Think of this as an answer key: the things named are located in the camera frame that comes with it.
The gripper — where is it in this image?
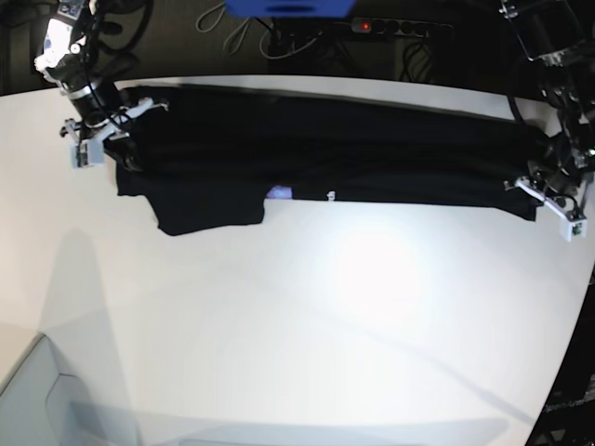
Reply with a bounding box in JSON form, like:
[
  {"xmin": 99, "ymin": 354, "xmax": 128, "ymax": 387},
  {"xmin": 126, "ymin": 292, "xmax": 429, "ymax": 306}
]
[
  {"xmin": 59, "ymin": 98, "xmax": 168, "ymax": 144},
  {"xmin": 504, "ymin": 161, "xmax": 593, "ymax": 218}
]

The black t-shirt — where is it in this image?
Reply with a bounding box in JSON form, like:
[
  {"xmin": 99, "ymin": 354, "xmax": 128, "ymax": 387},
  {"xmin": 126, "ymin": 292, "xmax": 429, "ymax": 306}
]
[{"xmin": 115, "ymin": 86, "xmax": 547, "ymax": 236}]

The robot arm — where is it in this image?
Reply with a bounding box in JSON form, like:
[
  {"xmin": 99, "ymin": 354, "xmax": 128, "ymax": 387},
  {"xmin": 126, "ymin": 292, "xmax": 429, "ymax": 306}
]
[
  {"xmin": 499, "ymin": 1, "xmax": 594, "ymax": 222},
  {"xmin": 33, "ymin": 1, "xmax": 154, "ymax": 146}
]

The blue box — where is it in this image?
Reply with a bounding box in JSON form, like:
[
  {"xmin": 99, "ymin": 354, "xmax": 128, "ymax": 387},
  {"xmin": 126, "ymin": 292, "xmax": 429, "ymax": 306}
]
[{"xmin": 225, "ymin": 0, "xmax": 355, "ymax": 18}]

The black power strip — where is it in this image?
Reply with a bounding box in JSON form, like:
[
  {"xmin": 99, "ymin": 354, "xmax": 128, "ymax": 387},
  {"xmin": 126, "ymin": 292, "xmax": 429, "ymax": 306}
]
[{"xmin": 350, "ymin": 18, "xmax": 455, "ymax": 39}]

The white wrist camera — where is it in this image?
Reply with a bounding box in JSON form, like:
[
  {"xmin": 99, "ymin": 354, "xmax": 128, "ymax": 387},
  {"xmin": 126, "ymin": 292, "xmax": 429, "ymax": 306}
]
[
  {"xmin": 560, "ymin": 216, "xmax": 588, "ymax": 242},
  {"xmin": 70, "ymin": 139, "xmax": 105, "ymax": 169}
]

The white cable on floor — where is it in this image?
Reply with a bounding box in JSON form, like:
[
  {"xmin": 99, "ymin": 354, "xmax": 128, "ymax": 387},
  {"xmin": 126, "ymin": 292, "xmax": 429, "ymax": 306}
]
[{"xmin": 194, "ymin": 4, "xmax": 280, "ymax": 59}]

